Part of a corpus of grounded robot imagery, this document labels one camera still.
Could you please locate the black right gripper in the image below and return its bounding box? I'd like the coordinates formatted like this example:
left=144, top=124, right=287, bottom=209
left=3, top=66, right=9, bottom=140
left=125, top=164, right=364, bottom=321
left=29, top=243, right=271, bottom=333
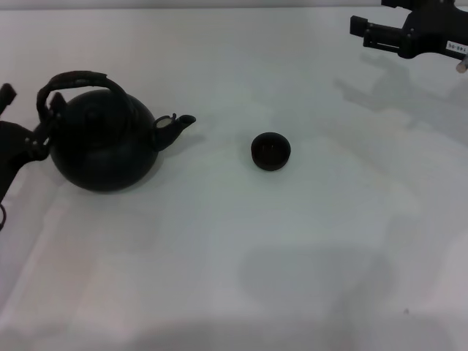
left=350, top=0, right=468, bottom=60

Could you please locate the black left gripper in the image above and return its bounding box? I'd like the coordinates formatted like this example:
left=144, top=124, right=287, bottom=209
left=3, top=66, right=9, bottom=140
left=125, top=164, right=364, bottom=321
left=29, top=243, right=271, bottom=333
left=0, top=83, right=67, bottom=206

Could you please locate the black round teapot with handle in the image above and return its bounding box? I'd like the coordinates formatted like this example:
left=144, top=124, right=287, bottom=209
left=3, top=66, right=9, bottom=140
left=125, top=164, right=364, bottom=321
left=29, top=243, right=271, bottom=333
left=36, top=70, right=197, bottom=194

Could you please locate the small dark brown teacup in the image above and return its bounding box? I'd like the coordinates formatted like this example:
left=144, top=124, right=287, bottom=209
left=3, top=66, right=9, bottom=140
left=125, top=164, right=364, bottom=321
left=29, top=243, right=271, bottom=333
left=250, top=132, right=293, bottom=172

